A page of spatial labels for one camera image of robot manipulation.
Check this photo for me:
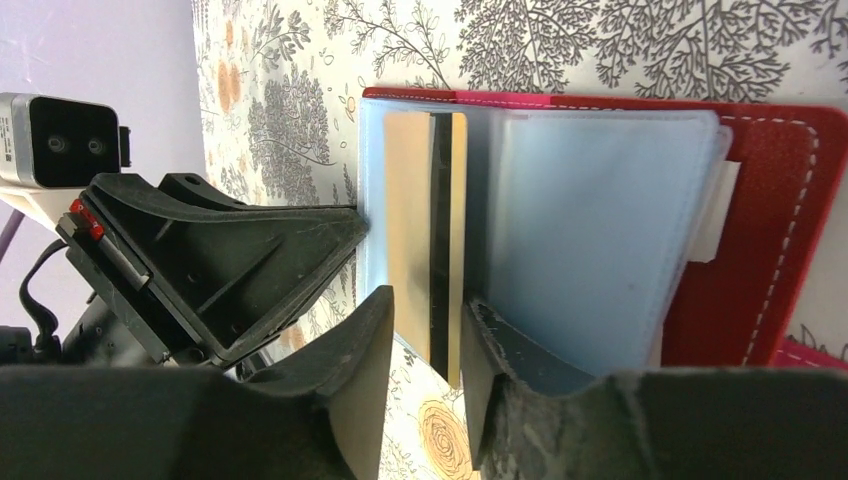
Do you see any red leather card holder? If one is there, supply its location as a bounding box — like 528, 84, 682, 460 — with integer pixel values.
357, 87, 847, 376

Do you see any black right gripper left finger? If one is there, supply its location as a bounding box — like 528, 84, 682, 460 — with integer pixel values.
1, 286, 394, 479

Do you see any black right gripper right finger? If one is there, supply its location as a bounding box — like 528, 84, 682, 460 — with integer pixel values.
461, 299, 847, 479

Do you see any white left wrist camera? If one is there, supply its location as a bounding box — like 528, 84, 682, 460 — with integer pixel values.
1, 92, 131, 231

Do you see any floral patterned table mat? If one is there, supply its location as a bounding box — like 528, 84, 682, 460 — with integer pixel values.
191, 0, 847, 479

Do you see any brown credit card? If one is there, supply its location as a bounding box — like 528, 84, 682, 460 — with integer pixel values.
383, 112, 468, 388

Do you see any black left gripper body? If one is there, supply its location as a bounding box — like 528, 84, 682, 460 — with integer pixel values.
1, 199, 199, 367

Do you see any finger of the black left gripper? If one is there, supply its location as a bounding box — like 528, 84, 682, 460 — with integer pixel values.
82, 174, 367, 369

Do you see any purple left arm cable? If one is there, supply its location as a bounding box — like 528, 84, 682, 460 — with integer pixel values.
0, 208, 28, 266

